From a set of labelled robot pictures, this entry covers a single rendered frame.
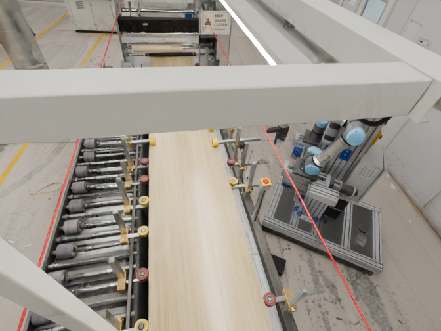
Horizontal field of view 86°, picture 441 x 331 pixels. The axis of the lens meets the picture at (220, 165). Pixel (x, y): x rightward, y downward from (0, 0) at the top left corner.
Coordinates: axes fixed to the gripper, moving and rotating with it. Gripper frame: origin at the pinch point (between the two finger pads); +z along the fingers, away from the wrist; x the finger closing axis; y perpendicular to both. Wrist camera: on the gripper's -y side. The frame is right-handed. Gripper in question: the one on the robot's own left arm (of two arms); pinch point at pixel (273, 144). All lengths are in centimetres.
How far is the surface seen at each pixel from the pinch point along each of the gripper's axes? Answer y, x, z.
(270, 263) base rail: 30, -66, 62
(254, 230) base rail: 9, -44, 62
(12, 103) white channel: -9, -147, -114
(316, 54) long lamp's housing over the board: 11, -99, -106
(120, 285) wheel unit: -59, -131, 49
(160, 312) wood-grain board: -24, -134, 42
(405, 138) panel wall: 159, 201, 75
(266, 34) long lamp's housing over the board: -3, -86, -104
